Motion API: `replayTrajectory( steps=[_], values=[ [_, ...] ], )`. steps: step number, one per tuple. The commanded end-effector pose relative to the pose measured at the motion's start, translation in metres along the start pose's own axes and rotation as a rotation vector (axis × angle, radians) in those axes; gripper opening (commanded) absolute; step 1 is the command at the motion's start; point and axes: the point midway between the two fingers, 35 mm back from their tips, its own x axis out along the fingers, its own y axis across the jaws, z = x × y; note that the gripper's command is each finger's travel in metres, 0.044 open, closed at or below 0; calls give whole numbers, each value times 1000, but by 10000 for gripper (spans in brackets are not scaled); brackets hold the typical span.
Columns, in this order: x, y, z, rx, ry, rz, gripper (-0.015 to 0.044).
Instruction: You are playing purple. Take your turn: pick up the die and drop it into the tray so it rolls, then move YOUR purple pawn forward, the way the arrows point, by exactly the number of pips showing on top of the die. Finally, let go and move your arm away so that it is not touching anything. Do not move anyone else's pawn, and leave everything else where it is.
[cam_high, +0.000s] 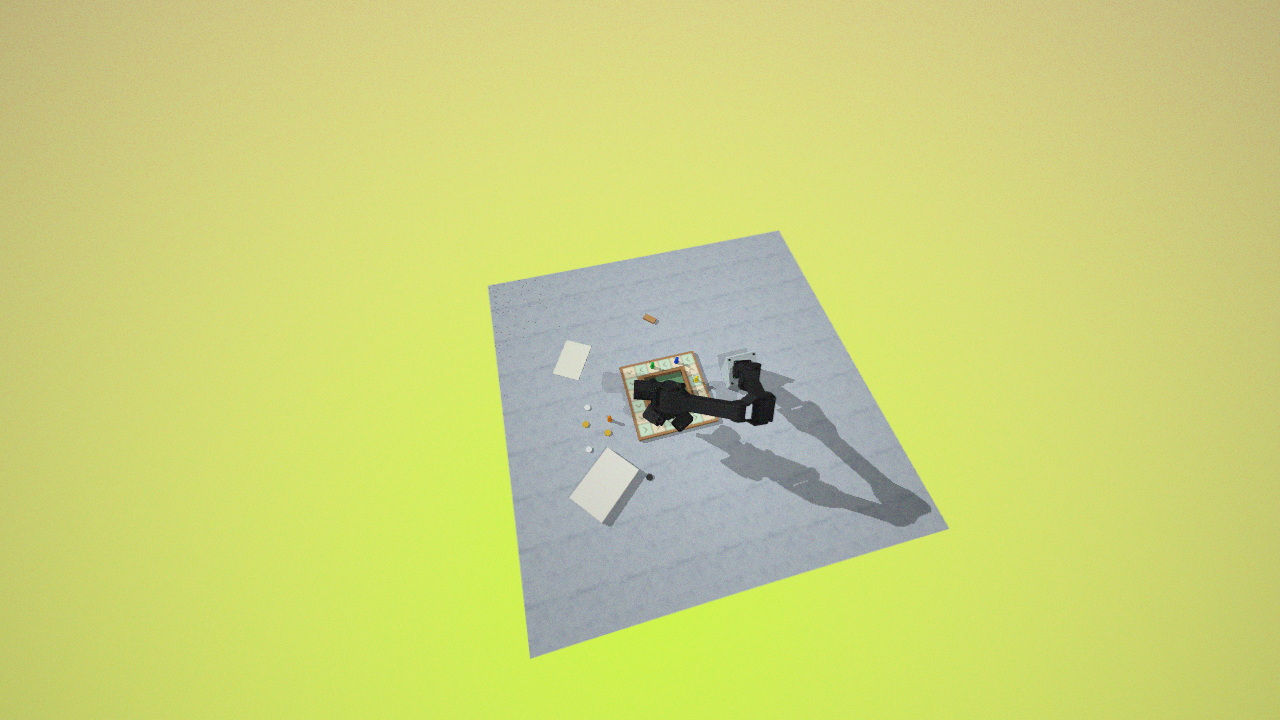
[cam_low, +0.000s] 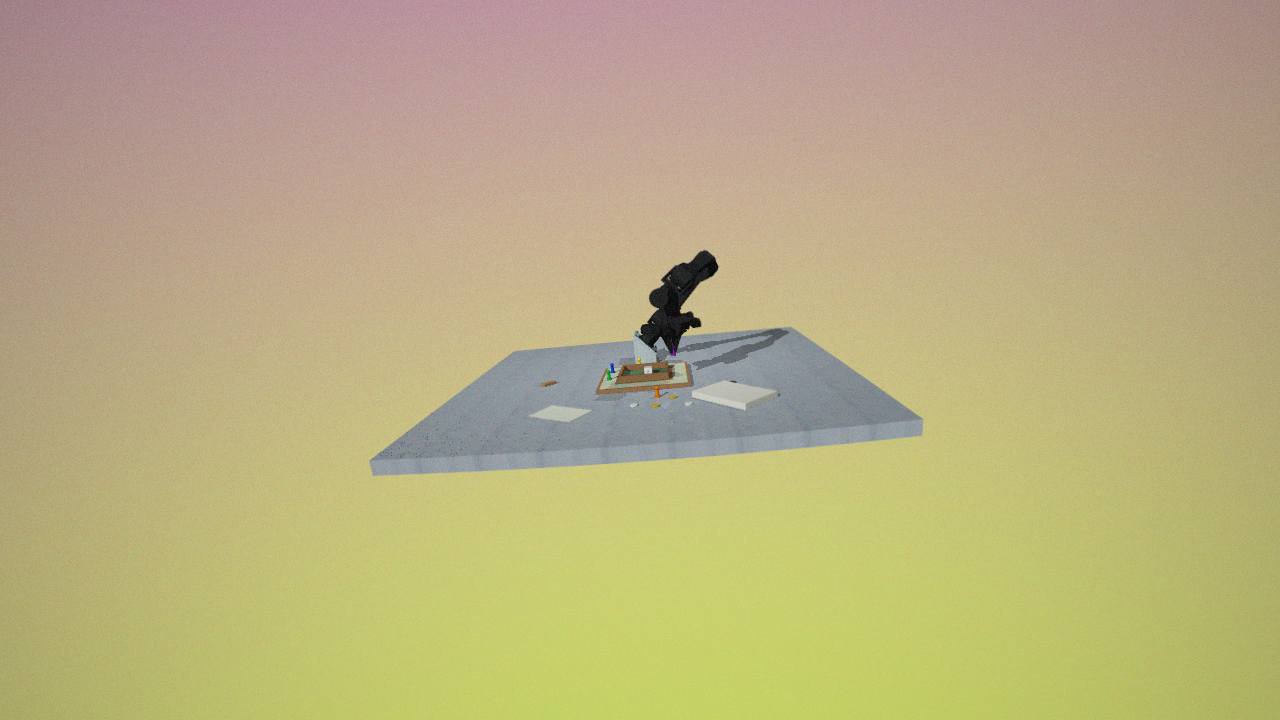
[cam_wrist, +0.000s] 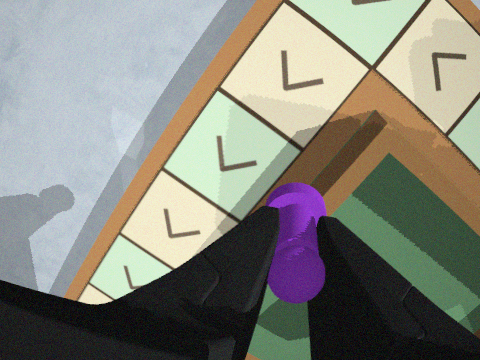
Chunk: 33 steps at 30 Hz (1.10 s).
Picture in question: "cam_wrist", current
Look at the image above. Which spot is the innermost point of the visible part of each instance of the board game track of arrow squares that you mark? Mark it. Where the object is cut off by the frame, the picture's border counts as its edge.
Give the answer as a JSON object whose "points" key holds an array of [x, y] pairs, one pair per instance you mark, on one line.
{"points": [[373, 93]]}

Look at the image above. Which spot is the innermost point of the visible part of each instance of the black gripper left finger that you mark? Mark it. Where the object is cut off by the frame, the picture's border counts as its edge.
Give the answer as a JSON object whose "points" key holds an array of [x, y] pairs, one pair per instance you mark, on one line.
{"points": [[206, 309]]}

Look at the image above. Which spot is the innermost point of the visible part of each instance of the purple pawn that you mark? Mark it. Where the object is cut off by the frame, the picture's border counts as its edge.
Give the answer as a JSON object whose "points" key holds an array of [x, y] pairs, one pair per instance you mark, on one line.
{"points": [[297, 272]]}

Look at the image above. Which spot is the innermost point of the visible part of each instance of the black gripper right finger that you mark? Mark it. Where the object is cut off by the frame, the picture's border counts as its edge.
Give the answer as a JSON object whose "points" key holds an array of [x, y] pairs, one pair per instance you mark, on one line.
{"points": [[367, 311]]}

